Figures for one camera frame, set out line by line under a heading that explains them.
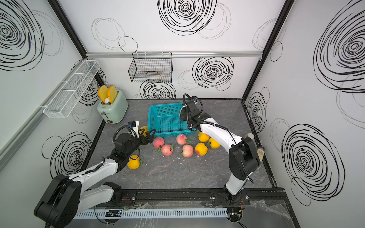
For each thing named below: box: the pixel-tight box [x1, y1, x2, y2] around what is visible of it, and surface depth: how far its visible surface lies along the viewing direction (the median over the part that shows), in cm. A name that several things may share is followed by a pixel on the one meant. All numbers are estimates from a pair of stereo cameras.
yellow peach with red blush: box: [198, 132, 210, 143], surface depth 93 cm
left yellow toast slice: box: [97, 85, 109, 104], surface depth 96 cm
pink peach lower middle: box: [182, 144, 194, 158], surface depth 87 cm
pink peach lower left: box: [161, 144, 174, 157], surface depth 88 cm
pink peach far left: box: [153, 136, 165, 149], surface depth 91 cm
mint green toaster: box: [96, 90, 129, 124], surface depth 99 cm
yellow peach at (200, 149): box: [194, 142, 209, 156], surface depth 88 cm
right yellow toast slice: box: [108, 85, 118, 105], surface depth 98 cm
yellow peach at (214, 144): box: [209, 137, 221, 149], surface depth 90 cm
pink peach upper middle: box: [176, 133, 188, 146], surface depth 93 cm
